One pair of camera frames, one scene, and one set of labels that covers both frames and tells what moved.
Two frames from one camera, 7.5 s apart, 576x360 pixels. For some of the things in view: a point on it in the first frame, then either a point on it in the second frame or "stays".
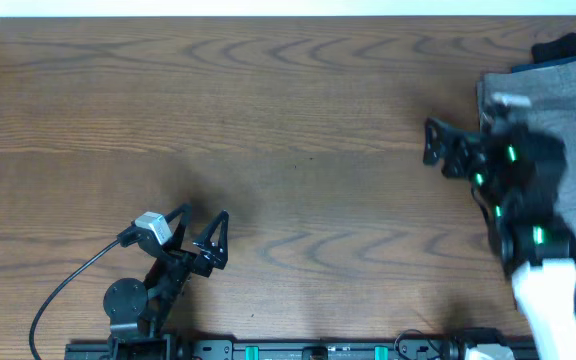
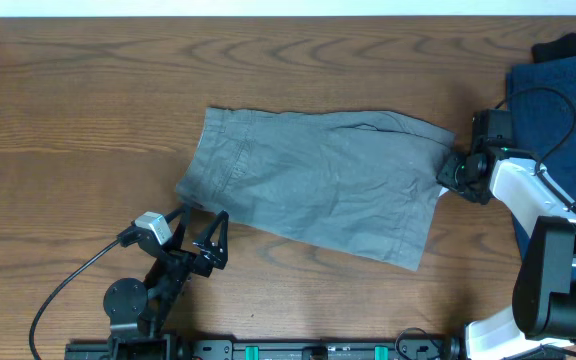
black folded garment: (569, 45) stays
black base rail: (308, 350) stays
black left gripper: (189, 265) stays
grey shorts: (563, 97) to (360, 184)
